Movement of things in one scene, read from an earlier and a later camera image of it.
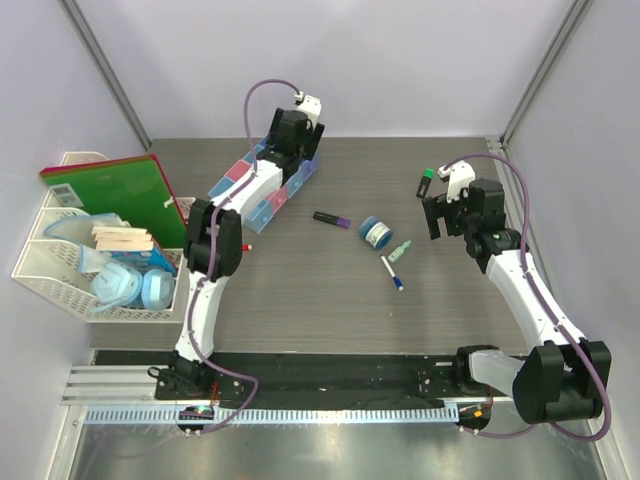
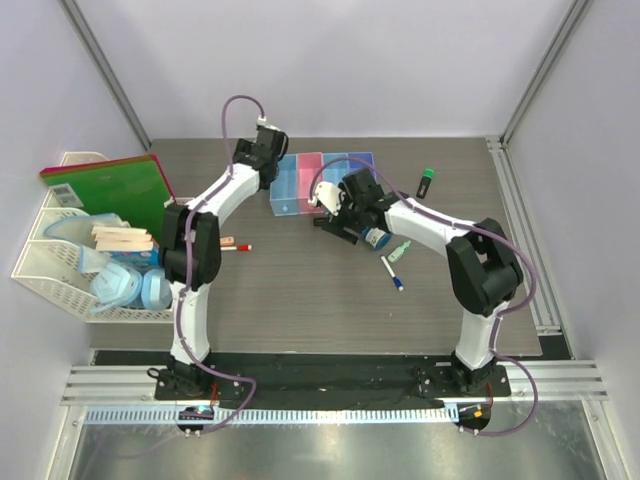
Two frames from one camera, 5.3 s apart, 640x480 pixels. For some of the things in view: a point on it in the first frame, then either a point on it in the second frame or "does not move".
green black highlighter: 428,174 does not move
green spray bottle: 398,252 does not move
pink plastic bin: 276,197 -> 308,164
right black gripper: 438,207 -> 341,217
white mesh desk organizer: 51,264 does not move
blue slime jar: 375,232 does not move
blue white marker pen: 395,279 does not move
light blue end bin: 258,219 -> 283,191
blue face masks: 122,278 does not move
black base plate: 332,376 does not move
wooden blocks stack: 122,238 does not move
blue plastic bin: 294,182 -> 334,172
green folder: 134,187 does not move
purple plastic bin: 305,168 -> 354,165
